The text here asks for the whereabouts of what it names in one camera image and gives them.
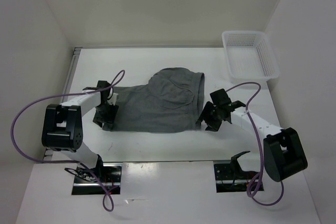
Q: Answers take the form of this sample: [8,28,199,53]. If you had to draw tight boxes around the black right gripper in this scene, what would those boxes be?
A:
[196,100,223,132]

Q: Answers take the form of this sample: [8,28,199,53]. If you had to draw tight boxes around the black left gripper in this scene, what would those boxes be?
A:
[92,102,119,129]

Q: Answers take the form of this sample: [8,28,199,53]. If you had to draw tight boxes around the grey shorts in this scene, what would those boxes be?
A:
[112,68,205,133]

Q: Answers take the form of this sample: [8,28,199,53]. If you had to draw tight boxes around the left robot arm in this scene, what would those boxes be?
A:
[41,80,119,182]

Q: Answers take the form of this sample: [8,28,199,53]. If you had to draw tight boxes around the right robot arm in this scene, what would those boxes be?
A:
[197,89,308,182]

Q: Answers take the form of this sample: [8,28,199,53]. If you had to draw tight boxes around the white plastic basket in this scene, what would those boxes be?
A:
[222,30,280,84]

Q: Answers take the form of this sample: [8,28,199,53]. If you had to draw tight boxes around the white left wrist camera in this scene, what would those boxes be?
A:
[108,93,118,105]

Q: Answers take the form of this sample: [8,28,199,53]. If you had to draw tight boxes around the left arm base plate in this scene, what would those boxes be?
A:
[72,163,123,196]

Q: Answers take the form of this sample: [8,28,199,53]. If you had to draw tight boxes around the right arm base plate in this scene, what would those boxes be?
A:
[214,160,257,193]

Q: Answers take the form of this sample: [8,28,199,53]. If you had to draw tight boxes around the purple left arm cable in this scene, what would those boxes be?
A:
[10,70,126,212]

